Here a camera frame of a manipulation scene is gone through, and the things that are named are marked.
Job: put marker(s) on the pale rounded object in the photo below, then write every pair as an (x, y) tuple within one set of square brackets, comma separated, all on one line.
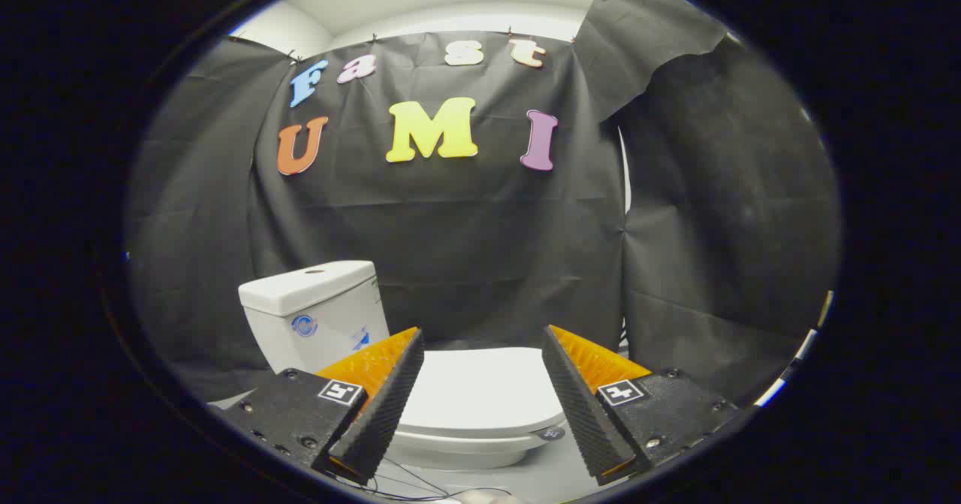
[(488, 497)]

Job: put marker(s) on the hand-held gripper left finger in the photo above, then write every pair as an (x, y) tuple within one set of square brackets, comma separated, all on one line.
[(387, 406)]

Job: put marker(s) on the black lid pull tab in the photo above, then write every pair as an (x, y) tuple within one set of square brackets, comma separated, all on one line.
[(550, 434)]

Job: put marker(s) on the black backdrop cloth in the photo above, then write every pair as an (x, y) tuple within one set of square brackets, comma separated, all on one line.
[(480, 248)]

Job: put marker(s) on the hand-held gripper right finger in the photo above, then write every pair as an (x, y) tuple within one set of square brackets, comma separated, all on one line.
[(582, 414)]

